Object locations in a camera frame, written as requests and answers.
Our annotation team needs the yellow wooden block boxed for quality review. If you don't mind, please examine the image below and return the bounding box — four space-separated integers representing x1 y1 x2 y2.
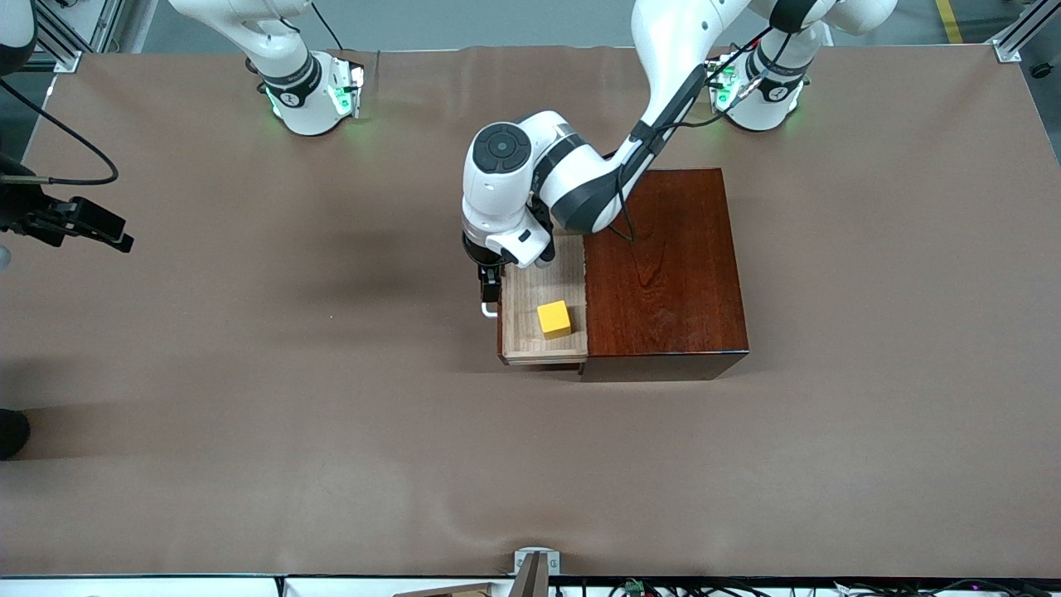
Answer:
536 299 574 339

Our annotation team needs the brown table cover mat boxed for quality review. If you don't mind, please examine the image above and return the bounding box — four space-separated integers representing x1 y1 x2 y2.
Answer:
0 43 1061 579

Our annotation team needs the dark brown wooden cabinet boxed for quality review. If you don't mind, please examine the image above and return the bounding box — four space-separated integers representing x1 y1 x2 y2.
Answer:
580 168 750 382

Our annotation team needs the black round object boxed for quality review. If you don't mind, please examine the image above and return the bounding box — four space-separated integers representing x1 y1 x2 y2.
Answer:
0 409 31 461

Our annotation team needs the brown wooden board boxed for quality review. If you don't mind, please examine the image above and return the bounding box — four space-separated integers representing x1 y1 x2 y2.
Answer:
394 583 494 597

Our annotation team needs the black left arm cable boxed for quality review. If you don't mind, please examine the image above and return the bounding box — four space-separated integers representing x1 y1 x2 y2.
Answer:
609 29 776 243

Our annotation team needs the aluminium frame profile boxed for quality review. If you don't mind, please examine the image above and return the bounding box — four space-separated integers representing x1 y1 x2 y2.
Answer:
33 0 125 74
991 0 1061 64

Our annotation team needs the thin black base cable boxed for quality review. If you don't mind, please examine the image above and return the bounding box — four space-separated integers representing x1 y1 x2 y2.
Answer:
311 0 347 52

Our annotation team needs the grey metal bracket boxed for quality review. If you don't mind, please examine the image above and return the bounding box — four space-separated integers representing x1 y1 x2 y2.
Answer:
514 547 562 575

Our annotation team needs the grey metal post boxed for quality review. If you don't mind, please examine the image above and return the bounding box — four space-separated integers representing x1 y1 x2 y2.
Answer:
508 554 550 597

